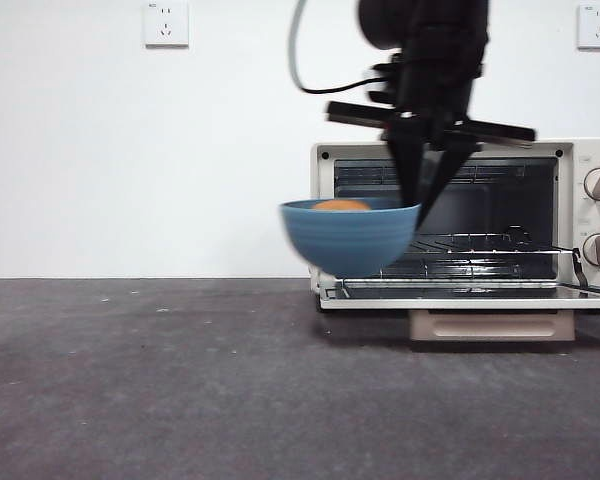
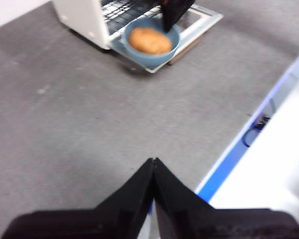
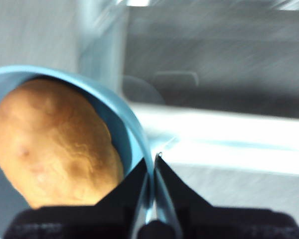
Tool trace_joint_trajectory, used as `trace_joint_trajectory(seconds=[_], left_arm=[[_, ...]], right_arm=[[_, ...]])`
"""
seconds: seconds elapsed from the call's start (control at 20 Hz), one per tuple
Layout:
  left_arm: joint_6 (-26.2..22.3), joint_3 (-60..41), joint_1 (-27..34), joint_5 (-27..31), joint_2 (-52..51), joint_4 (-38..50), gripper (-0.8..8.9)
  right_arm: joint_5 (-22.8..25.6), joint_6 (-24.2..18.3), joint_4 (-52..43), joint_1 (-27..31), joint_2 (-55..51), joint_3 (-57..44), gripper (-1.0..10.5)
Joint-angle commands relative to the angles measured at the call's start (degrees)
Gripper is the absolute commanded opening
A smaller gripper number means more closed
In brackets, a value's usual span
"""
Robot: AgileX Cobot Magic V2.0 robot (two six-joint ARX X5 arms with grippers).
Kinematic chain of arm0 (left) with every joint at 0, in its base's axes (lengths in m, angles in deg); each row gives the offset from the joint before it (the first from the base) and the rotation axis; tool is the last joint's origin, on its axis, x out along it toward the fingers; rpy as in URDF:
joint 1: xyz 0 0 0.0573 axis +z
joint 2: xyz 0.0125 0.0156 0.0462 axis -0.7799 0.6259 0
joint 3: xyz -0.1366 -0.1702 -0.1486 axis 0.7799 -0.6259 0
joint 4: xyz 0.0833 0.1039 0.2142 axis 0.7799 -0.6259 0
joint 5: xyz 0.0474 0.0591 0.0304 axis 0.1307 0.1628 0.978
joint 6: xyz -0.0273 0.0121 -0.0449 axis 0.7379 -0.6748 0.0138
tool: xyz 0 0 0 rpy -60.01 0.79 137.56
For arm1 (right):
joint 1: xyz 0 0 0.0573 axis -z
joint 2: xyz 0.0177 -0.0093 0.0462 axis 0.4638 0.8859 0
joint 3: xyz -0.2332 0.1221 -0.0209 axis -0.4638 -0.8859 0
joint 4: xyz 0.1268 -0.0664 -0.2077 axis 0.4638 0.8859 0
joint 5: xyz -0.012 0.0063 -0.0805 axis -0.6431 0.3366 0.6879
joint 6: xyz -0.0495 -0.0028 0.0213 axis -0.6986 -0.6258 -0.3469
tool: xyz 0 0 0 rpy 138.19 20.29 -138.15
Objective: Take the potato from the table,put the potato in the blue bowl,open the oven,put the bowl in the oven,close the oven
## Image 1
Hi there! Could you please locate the metal wire oven rack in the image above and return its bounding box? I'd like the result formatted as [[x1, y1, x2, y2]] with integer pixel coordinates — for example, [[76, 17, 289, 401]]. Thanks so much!
[[402, 225, 581, 259]]

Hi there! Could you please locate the white wall socket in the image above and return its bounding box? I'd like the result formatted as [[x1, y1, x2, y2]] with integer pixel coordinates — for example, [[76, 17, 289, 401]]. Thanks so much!
[[576, 4, 600, 51], [144, 1, 190, 49]]

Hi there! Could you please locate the glass oven door with handle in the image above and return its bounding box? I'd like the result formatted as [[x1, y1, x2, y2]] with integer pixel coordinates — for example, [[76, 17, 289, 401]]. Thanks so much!
[[318, 279, 600, 342]]

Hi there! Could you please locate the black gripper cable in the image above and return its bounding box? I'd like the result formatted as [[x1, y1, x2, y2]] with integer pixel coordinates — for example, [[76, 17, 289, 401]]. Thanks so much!
[[287, 0, 381, 96]]

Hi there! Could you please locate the cream Toshiba toaster oven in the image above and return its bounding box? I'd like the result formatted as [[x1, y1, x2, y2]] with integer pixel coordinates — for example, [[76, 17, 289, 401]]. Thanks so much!
[[309, 138, 600, 342]]

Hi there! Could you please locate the blue ribbed bowl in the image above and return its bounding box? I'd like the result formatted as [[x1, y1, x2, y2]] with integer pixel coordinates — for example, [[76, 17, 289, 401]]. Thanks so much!
[[278, 198, 424, 279]]

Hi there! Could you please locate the brown potato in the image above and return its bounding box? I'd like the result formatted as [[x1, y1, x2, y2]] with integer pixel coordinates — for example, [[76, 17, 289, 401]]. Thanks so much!
[[312, 198, 371, 212]]

